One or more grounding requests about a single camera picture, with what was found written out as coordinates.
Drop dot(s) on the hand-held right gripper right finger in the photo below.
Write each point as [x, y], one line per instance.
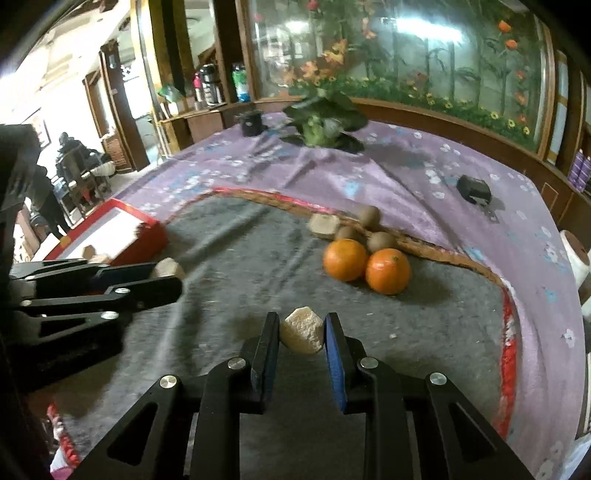
[334, 364]

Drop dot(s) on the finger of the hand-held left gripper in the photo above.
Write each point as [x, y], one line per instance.
[152, 293]
[124, 272]

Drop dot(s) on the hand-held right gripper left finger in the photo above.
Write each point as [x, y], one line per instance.
[265, 360]

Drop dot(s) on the beige hexagonal block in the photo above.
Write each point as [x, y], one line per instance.
[87, 252]
[323, 227]
[302, 330]
[168, 268]

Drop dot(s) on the red shallow box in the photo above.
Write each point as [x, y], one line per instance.
[147, 240]

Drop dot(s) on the orange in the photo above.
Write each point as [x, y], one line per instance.
[388, 271]
[345, 260]

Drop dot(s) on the brown kiwi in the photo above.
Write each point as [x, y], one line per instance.
[381, 241]
[367, 216]
[348, 232]

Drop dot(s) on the grey felt mat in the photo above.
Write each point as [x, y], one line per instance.
[231, 258]

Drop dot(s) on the wooden corner shelf unit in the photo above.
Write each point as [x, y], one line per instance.
[203, 124]

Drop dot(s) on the green plastic bag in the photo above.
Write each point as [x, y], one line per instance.
[170, 93]

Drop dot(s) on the black cylindrical device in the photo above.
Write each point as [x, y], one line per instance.
[251, 123]

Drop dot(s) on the small pink bottle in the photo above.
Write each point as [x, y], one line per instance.
[197, 90]

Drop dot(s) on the purple floral tablecloth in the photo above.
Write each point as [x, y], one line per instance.
[415, 184]

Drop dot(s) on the black thermos flask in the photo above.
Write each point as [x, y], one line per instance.
[211, 87]

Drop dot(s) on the green capped bottle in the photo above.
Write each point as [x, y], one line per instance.
[241, 85]

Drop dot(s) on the small black device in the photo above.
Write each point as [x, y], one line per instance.
[472, 187]

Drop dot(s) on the green leafy vegetable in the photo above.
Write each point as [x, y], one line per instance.
[318, 129]

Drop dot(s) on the white paper roll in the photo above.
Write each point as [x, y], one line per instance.
[575, 254]

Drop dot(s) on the wooden side cabinet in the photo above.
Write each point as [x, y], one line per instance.
[561, 194]

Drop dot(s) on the glass display with artificial flowers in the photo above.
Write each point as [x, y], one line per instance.
[438, 55]

